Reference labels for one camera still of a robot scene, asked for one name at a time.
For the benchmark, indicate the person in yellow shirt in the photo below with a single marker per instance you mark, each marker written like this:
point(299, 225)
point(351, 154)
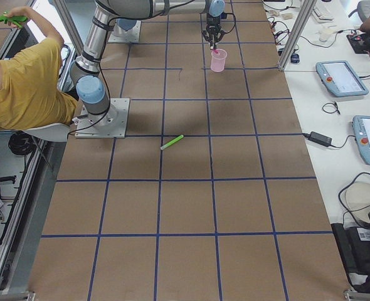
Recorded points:
point(29, 96)

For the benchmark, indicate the white chair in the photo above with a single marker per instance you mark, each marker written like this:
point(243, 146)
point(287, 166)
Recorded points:
point(56, 132)

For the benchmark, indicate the green handled grabber tool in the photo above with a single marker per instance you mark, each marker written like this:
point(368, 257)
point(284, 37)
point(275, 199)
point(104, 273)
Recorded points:
point(15, 20)

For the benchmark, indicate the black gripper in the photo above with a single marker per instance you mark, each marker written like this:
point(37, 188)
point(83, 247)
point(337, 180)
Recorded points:
point(212, 22)

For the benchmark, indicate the black power adapter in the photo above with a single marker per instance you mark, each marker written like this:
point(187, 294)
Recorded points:
point(318, 138)

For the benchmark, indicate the aluminium frame post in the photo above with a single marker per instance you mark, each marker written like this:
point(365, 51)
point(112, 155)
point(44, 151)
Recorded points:
point(296, 31)

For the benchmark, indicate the black box with label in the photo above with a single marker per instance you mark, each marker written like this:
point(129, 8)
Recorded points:
point(354, 248)

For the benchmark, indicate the upper teach pendant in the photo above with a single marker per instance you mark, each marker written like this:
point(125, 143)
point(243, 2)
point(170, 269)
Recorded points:
point(340, 79)

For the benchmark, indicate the pink mesh cup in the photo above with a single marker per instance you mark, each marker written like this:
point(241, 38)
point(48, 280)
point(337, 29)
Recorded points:
point(218, 61)

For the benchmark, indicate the green highlighter pen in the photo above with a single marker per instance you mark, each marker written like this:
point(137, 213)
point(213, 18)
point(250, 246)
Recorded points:
point(172, 142)

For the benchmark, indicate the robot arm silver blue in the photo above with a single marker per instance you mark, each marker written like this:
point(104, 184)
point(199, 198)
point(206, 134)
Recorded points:
point(85, 71)
point(226, 32)

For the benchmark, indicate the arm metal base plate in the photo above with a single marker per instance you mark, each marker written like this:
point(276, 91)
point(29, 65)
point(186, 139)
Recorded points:
point(125, 31)
point(112, 124)

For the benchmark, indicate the white keyboard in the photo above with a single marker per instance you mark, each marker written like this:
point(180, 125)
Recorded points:
point(321, 14)

